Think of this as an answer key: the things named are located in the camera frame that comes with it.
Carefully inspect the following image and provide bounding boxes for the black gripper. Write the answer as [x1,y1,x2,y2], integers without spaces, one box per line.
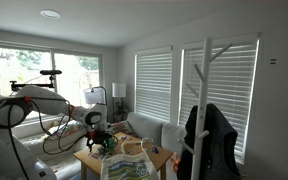
[93,128,114,153]

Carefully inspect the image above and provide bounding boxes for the green plastic printed block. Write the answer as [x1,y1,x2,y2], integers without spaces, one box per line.
[103,135,118,150]

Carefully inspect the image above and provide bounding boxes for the patterned sofa pillow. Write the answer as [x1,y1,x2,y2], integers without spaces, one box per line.
[111,120,136,137]

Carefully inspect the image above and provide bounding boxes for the white printed tote bag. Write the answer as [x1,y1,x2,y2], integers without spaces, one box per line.
[100,137,160,180]

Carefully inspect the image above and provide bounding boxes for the green potted plant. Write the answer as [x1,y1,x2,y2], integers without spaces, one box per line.
[114,99,131,118]

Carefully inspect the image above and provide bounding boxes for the colourful floral cushion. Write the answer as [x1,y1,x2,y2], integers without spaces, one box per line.
[42,119,87,141]

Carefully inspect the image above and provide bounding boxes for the grey fabric sofa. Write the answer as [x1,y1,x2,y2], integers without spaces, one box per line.
[112,111,189,158]

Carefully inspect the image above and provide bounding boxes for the white daybed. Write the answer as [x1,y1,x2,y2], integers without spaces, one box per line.
[12,118,90,180]

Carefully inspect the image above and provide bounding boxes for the arc lamp white shade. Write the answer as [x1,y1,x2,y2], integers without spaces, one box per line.
[82,85,109,106]

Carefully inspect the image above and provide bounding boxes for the floor lamp cylinder shade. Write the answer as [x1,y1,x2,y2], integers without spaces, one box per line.
[111,82,128,124]

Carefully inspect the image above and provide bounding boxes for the narrow white window blind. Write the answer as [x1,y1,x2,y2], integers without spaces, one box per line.
[134,52,173,123]

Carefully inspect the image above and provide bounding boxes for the white coat rack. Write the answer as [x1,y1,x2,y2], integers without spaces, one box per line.
[176,36,234,180]

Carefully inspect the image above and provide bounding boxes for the large glass window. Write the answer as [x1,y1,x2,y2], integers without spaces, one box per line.
[0,45,104,123]

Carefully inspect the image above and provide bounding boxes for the dark puffer jacket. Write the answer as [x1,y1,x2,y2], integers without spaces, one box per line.
[176,102,242,180]

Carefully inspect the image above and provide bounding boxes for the wide white window blind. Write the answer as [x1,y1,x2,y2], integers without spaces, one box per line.
[178,39,261,165]

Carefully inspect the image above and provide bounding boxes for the round ceiling light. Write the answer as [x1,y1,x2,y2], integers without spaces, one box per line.
[39,8,62,20]

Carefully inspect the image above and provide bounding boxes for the black wrist camera orange mount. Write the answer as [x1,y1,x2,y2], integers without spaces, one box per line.
[85,128,97,140]

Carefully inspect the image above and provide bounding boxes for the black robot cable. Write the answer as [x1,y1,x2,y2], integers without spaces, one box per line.
[29,98,97,156]

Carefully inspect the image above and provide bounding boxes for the black camera on boom stand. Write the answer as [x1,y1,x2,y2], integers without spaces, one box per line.
[9,68,64,93]

